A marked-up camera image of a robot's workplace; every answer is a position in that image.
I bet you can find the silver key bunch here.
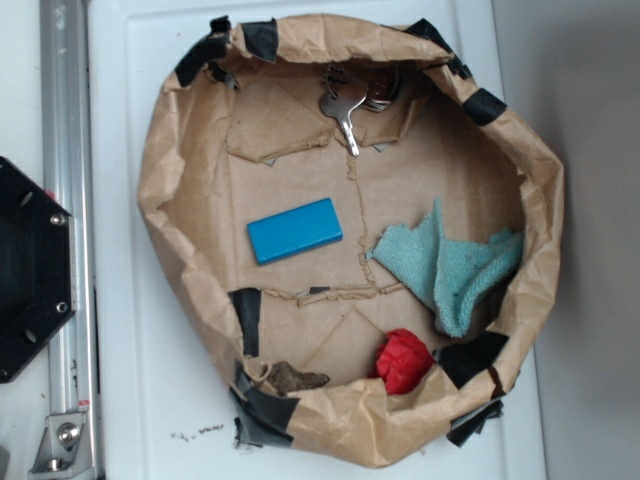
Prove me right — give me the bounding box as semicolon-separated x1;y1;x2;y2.
319;64;401;157

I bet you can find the silver corner bracket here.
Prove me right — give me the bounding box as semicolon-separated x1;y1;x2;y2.
29;412;92;479

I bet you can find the red crumpled ball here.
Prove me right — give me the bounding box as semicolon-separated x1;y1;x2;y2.
368;328;435;395

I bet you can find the brown rock piece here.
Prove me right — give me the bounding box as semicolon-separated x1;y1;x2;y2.
266;361;330;396

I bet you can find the blue rectangular block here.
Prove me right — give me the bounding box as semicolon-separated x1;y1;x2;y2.
247;198;343;265

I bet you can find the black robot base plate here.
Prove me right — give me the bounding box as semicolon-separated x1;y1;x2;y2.
0;157;74;384

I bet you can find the white plastic tray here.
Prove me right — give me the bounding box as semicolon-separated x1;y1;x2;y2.
88;1;546;479

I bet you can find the brown paper bag bin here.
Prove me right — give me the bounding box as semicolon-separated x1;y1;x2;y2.
137;14;564;468

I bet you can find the aluminium extrusion rail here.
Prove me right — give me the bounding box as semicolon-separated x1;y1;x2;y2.
39;1;104;479

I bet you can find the teal terry cloth rag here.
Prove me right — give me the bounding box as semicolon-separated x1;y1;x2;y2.
367;199;524;338

